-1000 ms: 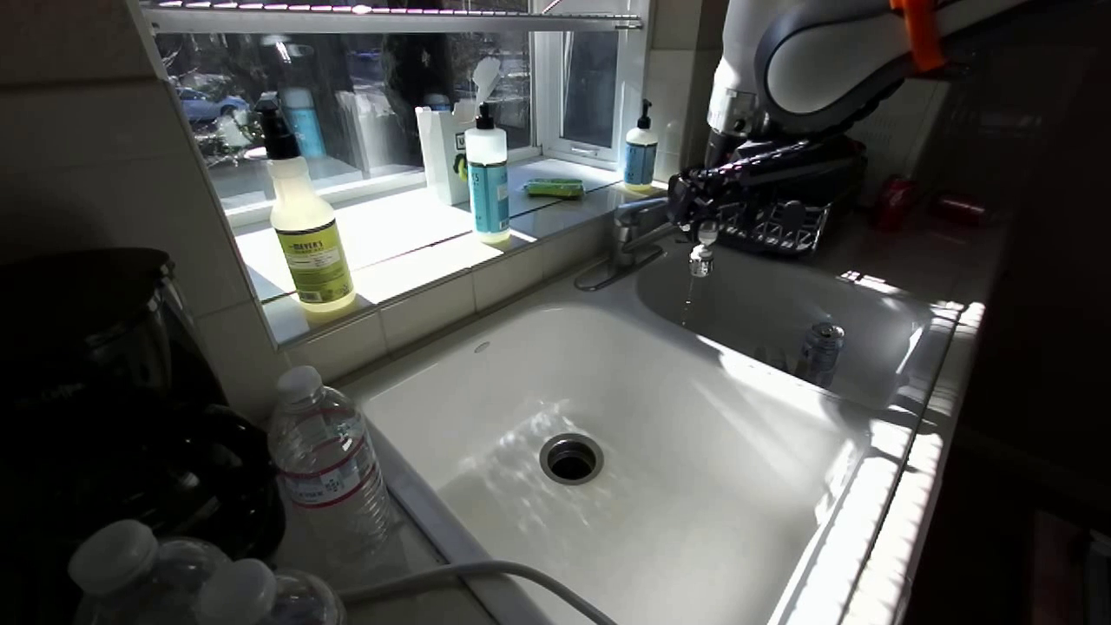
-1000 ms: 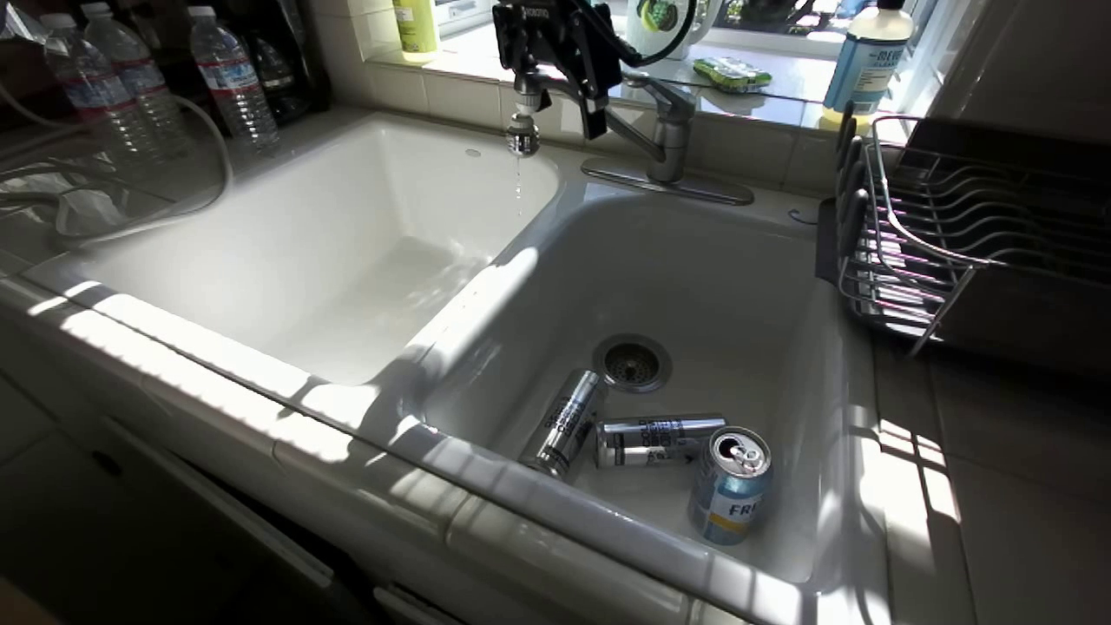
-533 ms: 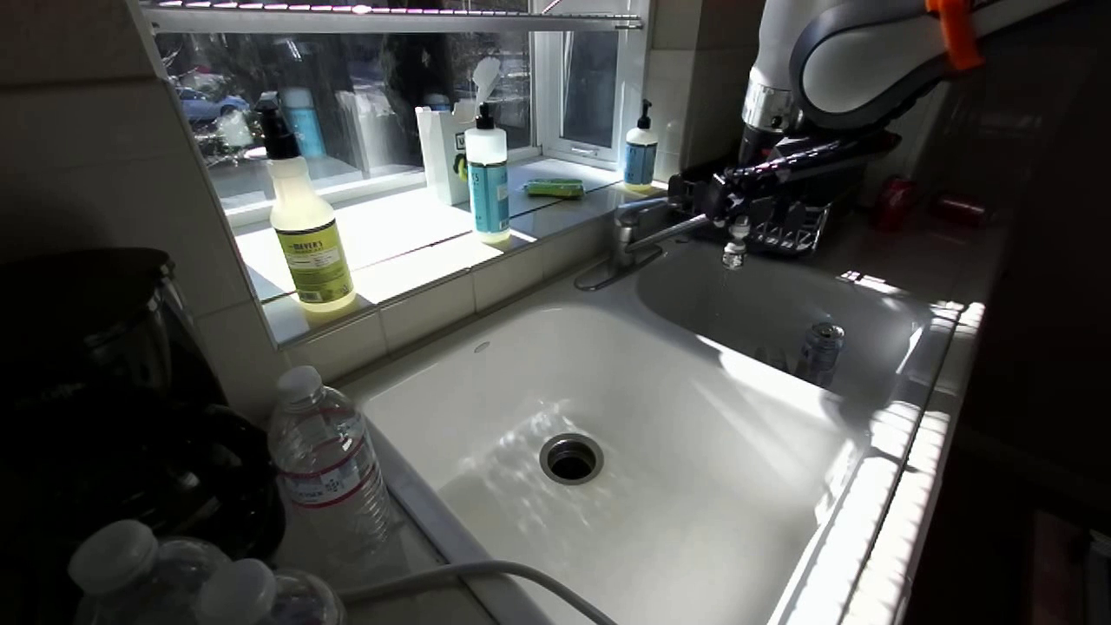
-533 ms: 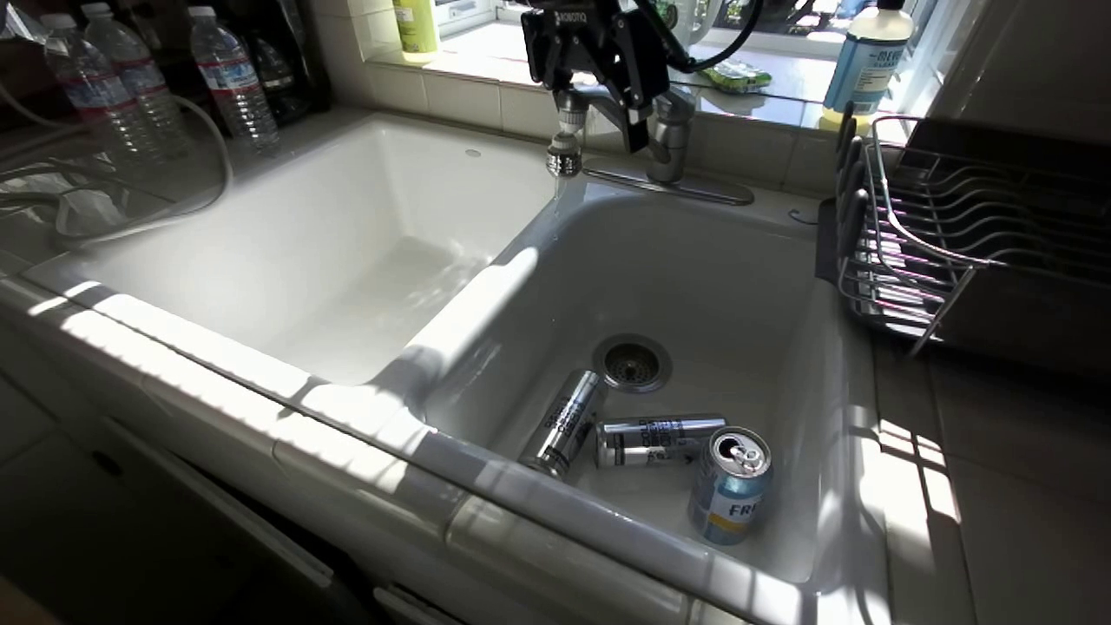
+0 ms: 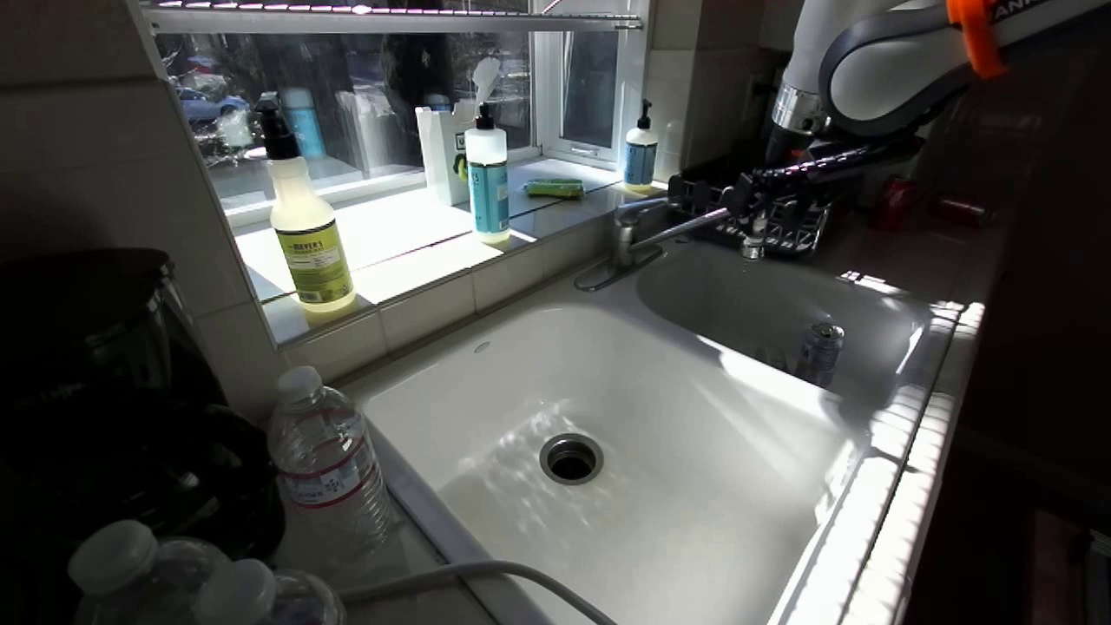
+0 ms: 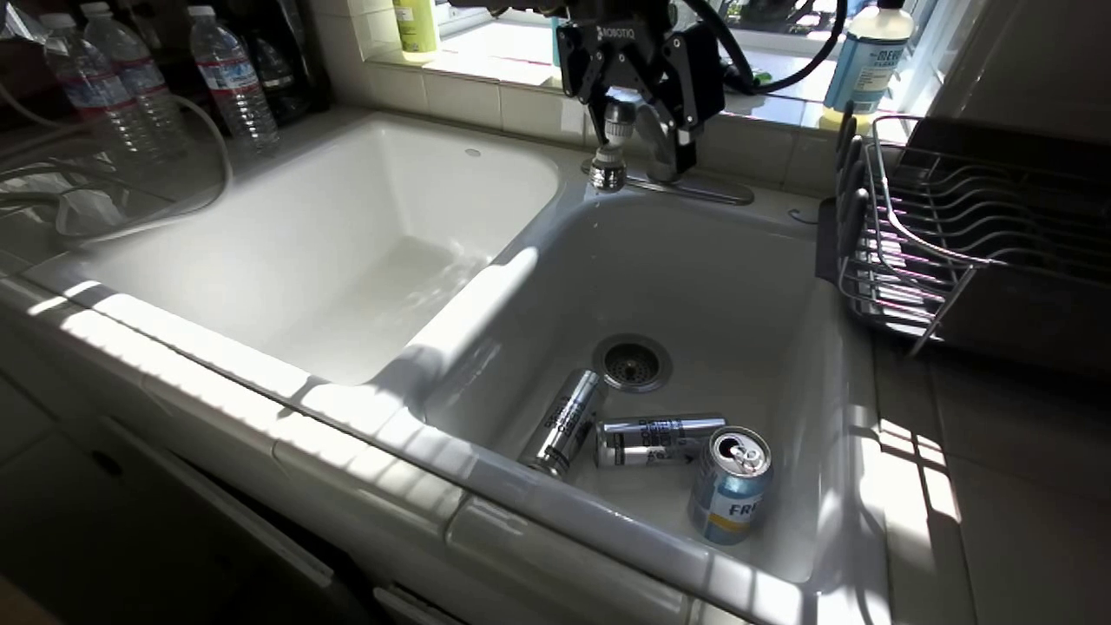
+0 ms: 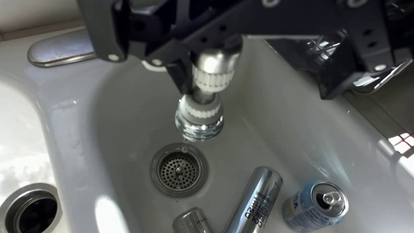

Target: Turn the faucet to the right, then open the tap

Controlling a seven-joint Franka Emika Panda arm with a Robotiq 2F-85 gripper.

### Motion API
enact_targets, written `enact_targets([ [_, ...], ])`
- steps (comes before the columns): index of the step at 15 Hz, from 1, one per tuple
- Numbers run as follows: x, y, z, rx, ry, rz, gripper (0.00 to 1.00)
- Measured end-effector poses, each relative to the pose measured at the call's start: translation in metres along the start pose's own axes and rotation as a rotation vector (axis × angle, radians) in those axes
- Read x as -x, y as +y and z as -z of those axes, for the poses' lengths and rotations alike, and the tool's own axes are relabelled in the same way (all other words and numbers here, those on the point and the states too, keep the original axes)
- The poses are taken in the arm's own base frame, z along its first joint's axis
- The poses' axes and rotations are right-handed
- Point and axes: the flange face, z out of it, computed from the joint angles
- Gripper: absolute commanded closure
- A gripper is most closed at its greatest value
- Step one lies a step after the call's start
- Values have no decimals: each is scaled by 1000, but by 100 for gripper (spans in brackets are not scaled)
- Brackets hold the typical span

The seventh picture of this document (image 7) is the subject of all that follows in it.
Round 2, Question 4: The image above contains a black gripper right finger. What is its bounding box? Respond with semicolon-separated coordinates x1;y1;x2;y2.
258;0;414;102

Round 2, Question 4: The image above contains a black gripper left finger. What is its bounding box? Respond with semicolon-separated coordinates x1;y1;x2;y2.
76;0;261;95

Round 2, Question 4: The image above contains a chrome kitchen faucet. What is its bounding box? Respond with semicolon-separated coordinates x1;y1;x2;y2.
27;28;243;144

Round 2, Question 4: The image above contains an open dark sink drain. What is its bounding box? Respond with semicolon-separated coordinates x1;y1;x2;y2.
0;183;63;233

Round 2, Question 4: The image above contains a white double basin sink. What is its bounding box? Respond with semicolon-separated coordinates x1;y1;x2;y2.
0;19;414;233

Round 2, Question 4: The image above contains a perforated metal drain strainer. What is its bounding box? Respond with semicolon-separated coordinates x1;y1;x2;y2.
148;143;209;200

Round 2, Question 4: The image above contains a blue drink can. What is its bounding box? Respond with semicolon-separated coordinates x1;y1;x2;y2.
280;179;350;233

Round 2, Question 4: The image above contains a dark crushed can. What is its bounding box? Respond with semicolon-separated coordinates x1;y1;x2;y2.
222;166;284;233

